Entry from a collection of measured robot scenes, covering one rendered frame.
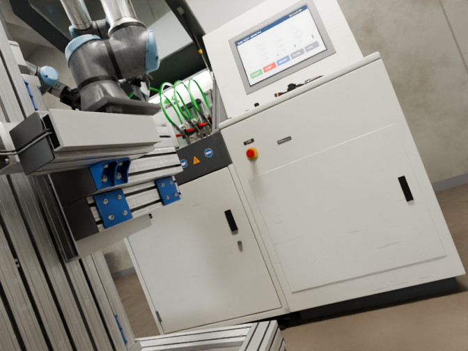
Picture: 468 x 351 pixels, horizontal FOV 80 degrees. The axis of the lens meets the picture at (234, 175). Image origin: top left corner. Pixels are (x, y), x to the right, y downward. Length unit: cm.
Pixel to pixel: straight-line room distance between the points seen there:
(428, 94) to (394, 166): 168
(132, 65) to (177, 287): 105
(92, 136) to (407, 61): 263
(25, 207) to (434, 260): 136
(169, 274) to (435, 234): 118
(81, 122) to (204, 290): 108
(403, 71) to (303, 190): 187
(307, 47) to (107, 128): 115
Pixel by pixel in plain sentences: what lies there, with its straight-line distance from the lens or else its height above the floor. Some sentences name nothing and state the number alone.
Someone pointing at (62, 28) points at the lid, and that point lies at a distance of 189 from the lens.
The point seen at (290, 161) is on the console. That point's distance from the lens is 122.
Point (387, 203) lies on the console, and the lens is 126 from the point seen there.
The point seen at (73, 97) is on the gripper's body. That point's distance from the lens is 167.
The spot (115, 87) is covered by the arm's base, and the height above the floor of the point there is 110.
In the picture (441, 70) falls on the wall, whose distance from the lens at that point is 292.
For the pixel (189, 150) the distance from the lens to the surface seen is 133.
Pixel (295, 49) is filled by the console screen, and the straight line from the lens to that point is 156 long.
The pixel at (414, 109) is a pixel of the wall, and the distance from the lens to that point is 285.
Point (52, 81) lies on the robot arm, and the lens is 152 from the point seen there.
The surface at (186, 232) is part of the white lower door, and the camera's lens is 140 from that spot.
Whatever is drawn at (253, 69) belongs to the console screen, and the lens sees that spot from 157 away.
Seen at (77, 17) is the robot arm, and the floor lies 151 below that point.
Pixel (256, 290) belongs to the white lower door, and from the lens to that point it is 140.
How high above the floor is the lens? 73
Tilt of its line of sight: level
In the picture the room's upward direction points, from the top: 21 degrees counter-clockwise
